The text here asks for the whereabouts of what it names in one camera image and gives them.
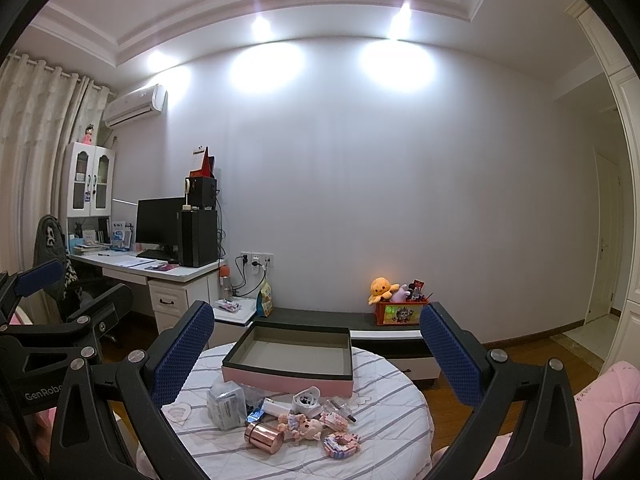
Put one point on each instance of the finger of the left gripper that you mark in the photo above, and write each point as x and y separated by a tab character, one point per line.
39	277
107	310

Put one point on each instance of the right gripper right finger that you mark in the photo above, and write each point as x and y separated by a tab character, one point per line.
454	359

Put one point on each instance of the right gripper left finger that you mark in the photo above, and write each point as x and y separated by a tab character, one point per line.
144	382

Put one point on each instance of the clear plastic box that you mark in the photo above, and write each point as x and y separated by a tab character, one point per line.
226	404

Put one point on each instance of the blue gold small box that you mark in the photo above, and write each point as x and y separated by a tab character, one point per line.
255	416

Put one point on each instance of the white power adapter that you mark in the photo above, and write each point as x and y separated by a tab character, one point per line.
276	408

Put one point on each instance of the rose gold metal cup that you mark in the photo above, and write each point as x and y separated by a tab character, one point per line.
265	437

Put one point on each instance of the white perforated shell case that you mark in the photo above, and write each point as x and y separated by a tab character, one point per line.
307	402

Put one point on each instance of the pink block kitty figure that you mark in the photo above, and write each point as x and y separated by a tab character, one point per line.
336	422

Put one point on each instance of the clear plug piece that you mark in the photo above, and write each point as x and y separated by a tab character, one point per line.
339	406

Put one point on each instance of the baby doll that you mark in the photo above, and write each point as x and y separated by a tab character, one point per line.
300	428

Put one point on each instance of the black office chair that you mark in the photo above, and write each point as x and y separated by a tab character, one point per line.
72	292

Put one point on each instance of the white desk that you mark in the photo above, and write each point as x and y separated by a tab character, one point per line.
171	291

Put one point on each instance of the pink bedding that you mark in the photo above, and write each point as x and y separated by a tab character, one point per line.
608	416

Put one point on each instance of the black monitor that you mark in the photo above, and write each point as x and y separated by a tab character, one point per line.
157	227

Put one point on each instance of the striped white tablecloth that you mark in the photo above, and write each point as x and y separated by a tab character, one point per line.
383	431

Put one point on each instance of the black computer tower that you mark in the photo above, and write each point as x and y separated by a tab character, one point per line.
197	235

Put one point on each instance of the orange cap bottle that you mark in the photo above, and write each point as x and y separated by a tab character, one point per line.
225	285

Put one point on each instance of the white hutch cabinet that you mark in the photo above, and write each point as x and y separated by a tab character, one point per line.
87	188

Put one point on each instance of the black speaker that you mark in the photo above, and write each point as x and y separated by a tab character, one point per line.
201	192

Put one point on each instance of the snack bag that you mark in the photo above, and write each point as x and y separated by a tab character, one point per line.
264	303

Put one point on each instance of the small doll on cabinet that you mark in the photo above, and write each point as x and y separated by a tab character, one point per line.
89	137

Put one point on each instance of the pink black storage box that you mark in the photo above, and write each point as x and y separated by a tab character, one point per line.
290	358

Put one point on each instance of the black white tv bench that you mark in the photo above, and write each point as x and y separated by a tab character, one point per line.
402	345

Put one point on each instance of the beige curtain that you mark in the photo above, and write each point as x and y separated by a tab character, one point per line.
43	109

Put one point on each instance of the red toy bin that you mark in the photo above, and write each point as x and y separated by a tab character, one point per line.
399	313

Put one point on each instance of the white door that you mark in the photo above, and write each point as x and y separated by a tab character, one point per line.
610	234

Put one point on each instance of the purple plush toy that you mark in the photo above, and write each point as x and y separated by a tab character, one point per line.
402	295

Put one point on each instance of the orange octopus plush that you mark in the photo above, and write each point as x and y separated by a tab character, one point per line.
381	289

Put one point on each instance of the wall power outlet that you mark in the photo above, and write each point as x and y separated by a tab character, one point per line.
257	259

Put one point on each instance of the wall air conditioner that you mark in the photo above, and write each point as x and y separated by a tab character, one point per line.
140	103

